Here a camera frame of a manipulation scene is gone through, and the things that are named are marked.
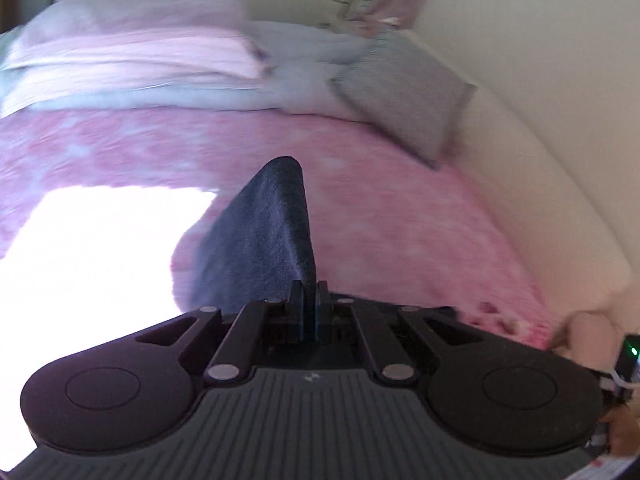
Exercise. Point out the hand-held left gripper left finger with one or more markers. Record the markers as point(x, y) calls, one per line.
point(298, 312)

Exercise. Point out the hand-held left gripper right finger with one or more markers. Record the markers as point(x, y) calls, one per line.
point(320, 312)

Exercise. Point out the dark denim pants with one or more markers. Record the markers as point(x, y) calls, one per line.
point(270, 225)

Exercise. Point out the beige rounded object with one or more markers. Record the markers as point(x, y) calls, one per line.
point(590, 335)

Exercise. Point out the pink patterned blanket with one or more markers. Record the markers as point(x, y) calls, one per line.
point(400, 210)

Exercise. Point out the grey pillow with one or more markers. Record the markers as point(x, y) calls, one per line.
point(405, 95)

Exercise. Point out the light blue blanket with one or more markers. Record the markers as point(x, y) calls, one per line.
point(300, 70)

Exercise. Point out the pink striped pillow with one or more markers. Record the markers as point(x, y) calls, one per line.
point(125, 55)

